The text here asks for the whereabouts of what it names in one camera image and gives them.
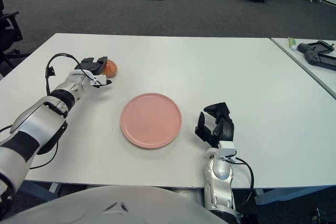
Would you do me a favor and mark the black office chair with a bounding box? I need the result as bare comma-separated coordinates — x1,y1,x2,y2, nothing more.
0,0,29,78

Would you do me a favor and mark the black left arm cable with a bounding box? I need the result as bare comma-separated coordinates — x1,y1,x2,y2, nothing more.
0,53,95,169

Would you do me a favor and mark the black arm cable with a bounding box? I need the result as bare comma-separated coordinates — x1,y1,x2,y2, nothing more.
0,53,95,169
233,157,255,206

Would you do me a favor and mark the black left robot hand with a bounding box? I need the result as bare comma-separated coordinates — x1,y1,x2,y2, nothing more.
75,56,112,87

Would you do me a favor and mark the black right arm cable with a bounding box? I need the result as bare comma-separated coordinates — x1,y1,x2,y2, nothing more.
233,157,255,206

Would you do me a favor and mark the small black floor object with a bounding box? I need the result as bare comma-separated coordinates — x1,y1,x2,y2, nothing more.
312,208,329,224

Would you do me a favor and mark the red apple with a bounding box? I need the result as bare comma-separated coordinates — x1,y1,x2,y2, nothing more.
101,60,119,78

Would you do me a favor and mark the black handheld remote controller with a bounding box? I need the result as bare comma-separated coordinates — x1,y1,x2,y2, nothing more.
297,40,336,55

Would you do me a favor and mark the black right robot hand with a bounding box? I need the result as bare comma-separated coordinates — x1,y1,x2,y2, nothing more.
194,102,235,148

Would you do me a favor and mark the black controller with screen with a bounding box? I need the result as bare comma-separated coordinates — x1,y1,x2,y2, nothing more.
304,50,336,71

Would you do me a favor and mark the pink round plate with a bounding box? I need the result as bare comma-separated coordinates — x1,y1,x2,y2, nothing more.
120,92,183,149

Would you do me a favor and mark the grey robot torso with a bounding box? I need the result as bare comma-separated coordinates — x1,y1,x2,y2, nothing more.
0,185,229,224

